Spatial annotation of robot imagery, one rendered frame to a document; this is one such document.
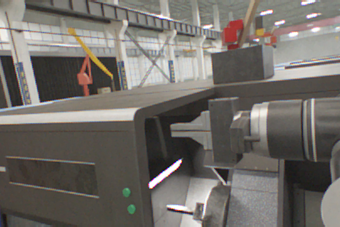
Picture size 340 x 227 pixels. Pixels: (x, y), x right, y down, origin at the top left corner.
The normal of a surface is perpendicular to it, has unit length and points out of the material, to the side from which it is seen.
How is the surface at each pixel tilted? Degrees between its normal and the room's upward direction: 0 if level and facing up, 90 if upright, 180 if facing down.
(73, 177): 87
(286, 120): 61
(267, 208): 45
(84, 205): 87
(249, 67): 90
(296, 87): 90
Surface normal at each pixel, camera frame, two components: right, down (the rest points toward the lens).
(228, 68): -0.50, 0.19
